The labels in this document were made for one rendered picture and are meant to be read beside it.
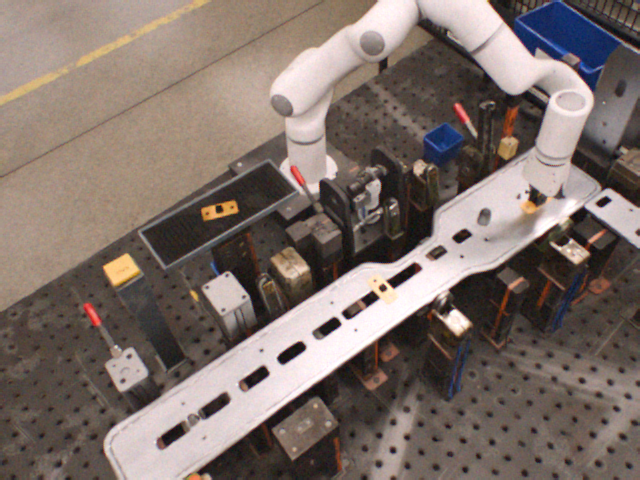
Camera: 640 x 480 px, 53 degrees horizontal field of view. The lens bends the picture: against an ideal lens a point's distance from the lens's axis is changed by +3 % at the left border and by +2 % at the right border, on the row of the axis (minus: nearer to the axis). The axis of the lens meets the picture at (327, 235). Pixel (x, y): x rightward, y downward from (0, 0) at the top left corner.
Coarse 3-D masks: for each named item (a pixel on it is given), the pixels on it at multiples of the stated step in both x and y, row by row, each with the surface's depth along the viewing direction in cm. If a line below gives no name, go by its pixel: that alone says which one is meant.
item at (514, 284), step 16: (512, 272) 155; (496, 288) 158; (512, 288) 152; (496, 304) 161; (512, 304) 155; (496, 320) 167; (512, 320) 163; (480, 336) 176; (496, 336) 171; (512, 336) 176
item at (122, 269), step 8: (128, 256) 143; (112, 264) 142; (120, 264) 142; (128, 264) 142; (112, 272) 141; (120, 272) 140; (128, 272) 140; (136, 272) 141; (112, 280) 139; (120, 280) 139
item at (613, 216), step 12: (612, 192) 167; (588, 204) 165; (612, 204) 164; (624, 204) 164; (600, 216) 162; (612, 216) 162; (624, 216) 162; (636, 216) 162; (612, 228) 160; (624, 228) 160; (636, 228) 159; (636, 240) 157
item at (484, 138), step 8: (480, 104) 159; (488, 104) 159; (480, 112) 159; (488, 112) 158; (496, 112) 156; (480, 120) 161; (488, 120) 162; (480, 128) 162; (488, 128) 164; (480, 136) 164; (488, 136) 166; (480, 144) 166; (488, 144) 168; (480, 152) 168; (488, 152) 170
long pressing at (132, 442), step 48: (480, 192) 169; (576, 192) 167; (432, 240) 160; (480, 240) 160; (528, 240) 159; (336, 288) 153; (432, 288) 152; (288, 336) 146; (336, 336) 146; (192, 384) 141; (288, 384) 139; (144, 432) 135; (192, 432) 134; (240, 432) 134
